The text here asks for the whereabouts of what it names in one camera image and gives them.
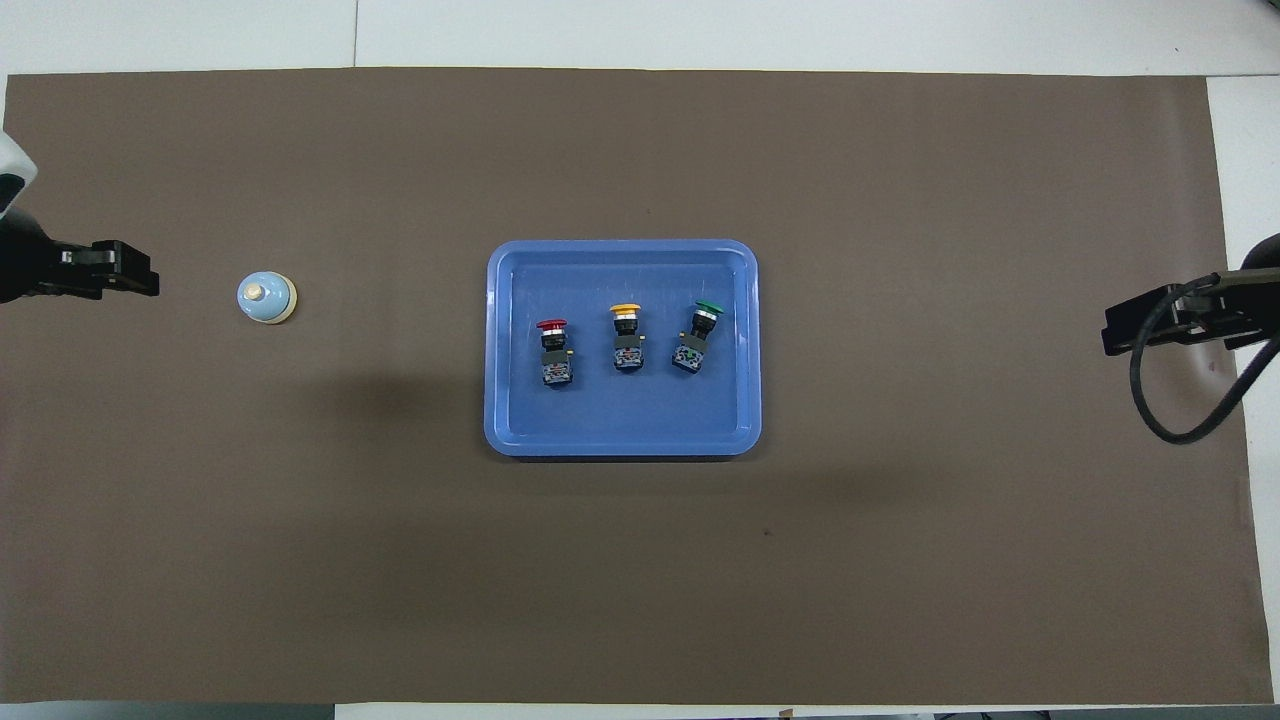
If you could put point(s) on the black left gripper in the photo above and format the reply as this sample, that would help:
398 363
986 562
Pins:
30 265

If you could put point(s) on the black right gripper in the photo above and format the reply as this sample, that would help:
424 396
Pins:
1240 308

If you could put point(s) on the red push button switch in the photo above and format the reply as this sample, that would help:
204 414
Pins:
556 365

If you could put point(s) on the green push button switch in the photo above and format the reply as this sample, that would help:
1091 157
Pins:
690 352

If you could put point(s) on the yellow push button switch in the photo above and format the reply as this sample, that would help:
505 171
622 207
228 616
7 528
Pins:
628 352

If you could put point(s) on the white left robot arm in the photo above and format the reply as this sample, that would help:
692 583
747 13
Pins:
12 170

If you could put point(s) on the light blue desk bell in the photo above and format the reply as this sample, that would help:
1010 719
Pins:
265 300

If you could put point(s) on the blue plastic tray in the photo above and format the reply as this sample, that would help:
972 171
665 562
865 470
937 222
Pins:
620 420

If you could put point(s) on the brown table mat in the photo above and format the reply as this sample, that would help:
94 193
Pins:
640 580

